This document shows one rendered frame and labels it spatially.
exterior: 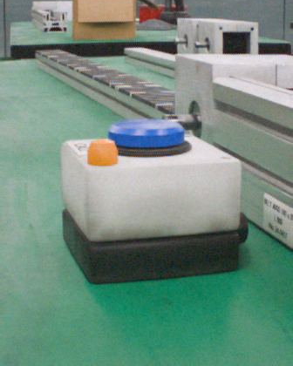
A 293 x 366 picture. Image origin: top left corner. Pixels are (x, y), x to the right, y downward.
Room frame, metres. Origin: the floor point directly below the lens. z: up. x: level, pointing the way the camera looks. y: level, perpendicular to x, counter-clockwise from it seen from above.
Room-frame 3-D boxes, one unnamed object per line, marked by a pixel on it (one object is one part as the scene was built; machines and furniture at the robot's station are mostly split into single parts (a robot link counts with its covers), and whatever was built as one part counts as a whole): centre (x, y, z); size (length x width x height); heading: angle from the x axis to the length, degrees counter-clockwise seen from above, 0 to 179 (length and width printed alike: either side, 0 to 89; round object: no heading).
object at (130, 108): (1.25, 0.08, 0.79); 0.96 x 0.04 x 0.03; 15
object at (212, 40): (1.62, -0.15, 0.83); 0.11 x 0.10 x 0.10; 104
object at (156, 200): (0.44, -0.01, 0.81); 0.10 x 0.08 x 0.06; 105
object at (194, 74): (0.63, -0.07, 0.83); 0.12 x 0.09 x 0.10; 105
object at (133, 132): (0.44, 0.00, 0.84); 0.04 x 0.04 x 0.02
